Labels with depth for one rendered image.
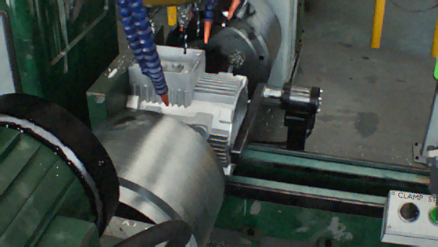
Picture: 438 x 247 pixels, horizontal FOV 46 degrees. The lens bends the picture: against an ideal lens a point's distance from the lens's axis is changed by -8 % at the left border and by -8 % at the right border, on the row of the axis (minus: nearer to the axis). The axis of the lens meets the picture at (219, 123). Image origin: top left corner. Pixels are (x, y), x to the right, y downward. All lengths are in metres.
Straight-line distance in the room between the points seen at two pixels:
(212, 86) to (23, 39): 0.36
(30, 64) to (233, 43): 0.48
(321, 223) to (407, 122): 0.56
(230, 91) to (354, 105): 0.64
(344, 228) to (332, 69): 0.77
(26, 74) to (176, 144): 0.32
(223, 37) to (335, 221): 0.46
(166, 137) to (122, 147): 0.07
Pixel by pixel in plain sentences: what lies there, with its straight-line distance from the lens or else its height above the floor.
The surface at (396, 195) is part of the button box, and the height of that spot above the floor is 1.08.
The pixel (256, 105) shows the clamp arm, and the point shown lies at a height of 1.03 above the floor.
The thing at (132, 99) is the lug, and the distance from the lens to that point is 1.04.
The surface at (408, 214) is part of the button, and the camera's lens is 0.86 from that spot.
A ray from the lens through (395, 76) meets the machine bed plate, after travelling 1.79.
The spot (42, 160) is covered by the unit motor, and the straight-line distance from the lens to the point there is 0.50.
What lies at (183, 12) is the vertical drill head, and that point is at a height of 1.26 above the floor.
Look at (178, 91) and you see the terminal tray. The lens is 1.02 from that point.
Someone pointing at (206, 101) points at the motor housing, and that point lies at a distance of 1.03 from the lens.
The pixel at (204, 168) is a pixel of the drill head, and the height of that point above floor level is 1.11.
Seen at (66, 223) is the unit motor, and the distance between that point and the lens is 0.46.
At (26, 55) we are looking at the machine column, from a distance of 0.96.
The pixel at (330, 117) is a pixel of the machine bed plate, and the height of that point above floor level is 0.80.
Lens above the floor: 1.63
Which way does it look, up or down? 34 degrees down
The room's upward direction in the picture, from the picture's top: straight up
